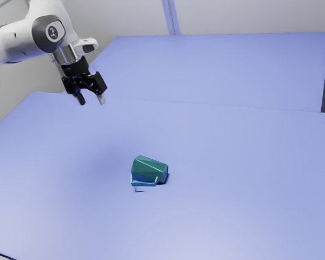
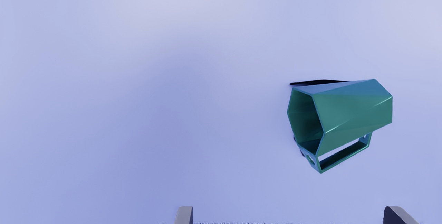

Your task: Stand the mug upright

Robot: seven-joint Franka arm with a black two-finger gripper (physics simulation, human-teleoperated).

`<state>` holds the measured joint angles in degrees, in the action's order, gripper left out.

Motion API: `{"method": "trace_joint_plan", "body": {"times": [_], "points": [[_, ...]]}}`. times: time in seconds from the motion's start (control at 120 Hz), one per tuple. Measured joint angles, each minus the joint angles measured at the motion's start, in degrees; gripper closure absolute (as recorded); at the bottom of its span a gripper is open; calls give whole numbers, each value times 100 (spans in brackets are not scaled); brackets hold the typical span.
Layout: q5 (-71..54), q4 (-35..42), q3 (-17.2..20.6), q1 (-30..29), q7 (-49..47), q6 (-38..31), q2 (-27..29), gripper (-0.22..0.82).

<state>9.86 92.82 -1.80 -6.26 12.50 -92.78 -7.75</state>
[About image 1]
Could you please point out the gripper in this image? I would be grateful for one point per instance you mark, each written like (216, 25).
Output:
(75, 71)

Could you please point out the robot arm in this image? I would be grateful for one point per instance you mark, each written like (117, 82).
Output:
(19, 40)

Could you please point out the teal faceted mug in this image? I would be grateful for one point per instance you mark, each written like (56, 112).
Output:
(149, 170)

